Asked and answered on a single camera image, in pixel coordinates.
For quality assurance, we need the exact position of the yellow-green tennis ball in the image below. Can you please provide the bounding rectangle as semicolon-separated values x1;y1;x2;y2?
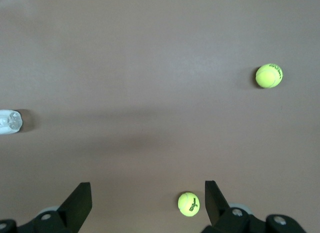
255;63;284;89
177;191;201;217

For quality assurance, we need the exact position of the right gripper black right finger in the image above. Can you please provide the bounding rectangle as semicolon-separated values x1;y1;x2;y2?
201;180;310;233

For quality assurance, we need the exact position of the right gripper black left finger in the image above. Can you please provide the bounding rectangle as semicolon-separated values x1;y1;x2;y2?
0;182;93;233

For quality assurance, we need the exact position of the white blue tennis ball can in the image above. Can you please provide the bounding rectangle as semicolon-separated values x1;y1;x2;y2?
0;109;24;136

